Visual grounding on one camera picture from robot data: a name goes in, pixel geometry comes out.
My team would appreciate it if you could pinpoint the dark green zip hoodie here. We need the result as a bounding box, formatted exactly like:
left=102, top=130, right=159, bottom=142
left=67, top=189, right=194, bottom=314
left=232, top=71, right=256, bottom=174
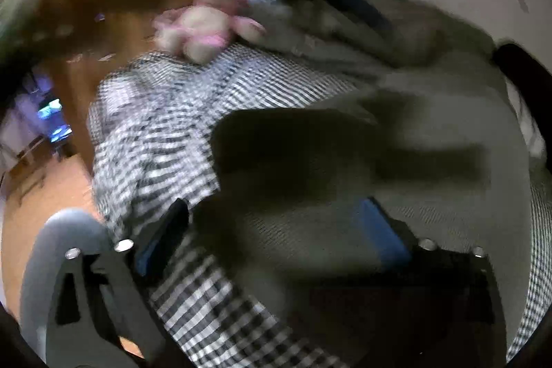
left=193, top=74, right=531, bottom=366

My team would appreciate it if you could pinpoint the black white checkered bedsheet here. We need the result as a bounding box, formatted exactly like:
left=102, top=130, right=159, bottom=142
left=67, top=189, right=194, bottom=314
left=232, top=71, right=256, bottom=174
left=89, top=44, right=551, bottom=367

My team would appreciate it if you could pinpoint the white striped garment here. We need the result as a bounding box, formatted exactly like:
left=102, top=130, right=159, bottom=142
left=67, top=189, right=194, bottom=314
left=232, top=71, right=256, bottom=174
left=505, top=79, right=546, bottom=162

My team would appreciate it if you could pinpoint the black fuzzy garment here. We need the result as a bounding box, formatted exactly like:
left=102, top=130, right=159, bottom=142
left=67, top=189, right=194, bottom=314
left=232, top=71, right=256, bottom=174
left=491, top=42, right=551, bottom=104

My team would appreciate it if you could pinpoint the grey folded duvet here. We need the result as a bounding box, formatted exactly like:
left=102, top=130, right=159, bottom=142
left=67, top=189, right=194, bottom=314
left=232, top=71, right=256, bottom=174
left=249, top=0, right=494, bottom=67

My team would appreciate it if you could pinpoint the pink plush bear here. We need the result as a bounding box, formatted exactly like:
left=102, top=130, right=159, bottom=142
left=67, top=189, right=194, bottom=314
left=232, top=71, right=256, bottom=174
left=152, top=0, right=266, bottom=64

